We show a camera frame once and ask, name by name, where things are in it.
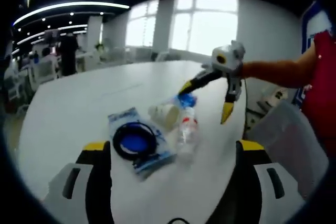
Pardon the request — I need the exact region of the person's arm, orange sleeve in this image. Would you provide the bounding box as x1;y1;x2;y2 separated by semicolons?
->
300;31;336;154

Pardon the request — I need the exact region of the white power adapter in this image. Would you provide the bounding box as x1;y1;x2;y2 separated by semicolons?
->
258;87;289;109

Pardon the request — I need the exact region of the large bright window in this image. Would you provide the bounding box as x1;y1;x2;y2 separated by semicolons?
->
174;0;238;54
125;0;161;49

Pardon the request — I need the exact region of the large pale blue packet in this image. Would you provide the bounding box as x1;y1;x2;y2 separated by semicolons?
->
107;106;177;176

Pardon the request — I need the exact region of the clear water bottle red label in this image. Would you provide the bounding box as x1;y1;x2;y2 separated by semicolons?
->
175;106;200;164

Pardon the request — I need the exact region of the clear plastic storage bin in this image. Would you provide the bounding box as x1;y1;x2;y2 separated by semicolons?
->
248;100;330;200

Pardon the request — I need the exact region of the curved ceiling light strip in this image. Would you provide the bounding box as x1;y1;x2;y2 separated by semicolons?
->
12;1;131;27

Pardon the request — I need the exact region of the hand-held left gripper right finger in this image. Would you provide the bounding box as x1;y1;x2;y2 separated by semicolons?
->
235;140;307;224

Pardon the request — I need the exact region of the white paper cup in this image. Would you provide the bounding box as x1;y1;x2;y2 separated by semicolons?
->
148;103;181;132

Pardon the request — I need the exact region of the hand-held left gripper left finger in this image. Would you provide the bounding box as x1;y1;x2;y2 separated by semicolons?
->
43;141;115;224

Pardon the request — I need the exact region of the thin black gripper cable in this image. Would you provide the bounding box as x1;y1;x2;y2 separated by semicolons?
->
243;78;250;130

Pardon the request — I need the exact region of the white table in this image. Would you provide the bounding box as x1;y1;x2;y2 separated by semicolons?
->
17;60;249;224

